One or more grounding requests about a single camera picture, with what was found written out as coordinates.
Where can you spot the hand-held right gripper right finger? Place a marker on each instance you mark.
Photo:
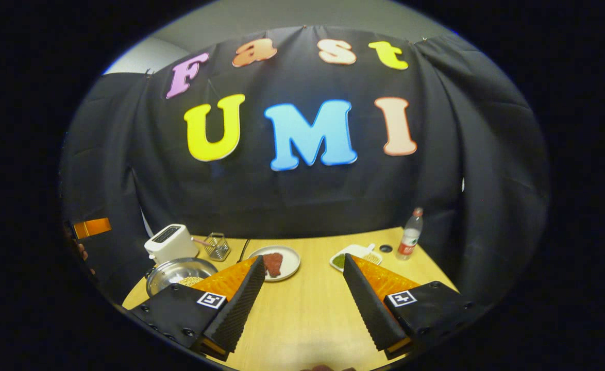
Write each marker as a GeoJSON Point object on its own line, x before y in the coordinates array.
{"type": "Point", "coordinates": [367, 309]}

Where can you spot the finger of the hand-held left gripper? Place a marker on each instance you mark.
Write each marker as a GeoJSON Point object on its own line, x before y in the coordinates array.
{"type": "Point", "coordinates": [92, 228]}

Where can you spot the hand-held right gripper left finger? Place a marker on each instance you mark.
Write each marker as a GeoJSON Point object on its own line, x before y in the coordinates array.
{"type": "Point", "coordinates": [235, 309]}

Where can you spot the stainless steel pot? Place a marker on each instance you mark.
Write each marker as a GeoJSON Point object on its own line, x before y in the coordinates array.
{"type": "Point", "coordinates": [179, 269]}

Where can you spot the small pile of soybeans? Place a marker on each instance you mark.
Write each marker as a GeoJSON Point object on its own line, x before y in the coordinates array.
{"type": "Point", "coordinates": [372, 257]}

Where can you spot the large pile of soybeans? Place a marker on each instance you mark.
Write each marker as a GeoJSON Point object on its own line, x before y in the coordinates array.
{"type": "Point", "coordinates": [190, 281]}

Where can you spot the brown meat piece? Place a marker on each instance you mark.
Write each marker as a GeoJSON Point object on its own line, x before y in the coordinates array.
{"type": "Point", "coordinates": [268, 265]}
{"type": "Point", "coordinates": [278, 263]}

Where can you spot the pile of green beans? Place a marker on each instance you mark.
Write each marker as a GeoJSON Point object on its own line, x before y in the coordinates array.
{"type": "Point", "coordinates": [338, 261]}

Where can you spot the white divided tray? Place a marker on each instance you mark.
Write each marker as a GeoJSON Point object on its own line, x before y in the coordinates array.
{"type": "Point", "coordinates": [356, 251]}

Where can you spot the round white plate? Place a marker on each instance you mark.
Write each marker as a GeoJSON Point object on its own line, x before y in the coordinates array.
{"type": "Point", "coordinates": [289, 263]}

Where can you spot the clear plastic water bottle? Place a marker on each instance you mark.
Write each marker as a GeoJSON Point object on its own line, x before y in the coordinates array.
{"type": "Point", "coordinates": [408, 242]}

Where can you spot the white toaster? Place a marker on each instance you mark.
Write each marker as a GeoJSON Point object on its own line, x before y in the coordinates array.
{"type": "Point", "coordinates": [171, 245]}

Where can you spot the black backdrop cloth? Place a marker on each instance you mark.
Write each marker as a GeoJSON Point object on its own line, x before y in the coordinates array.
{"type": "Point", "coordinates": [282, 196]}

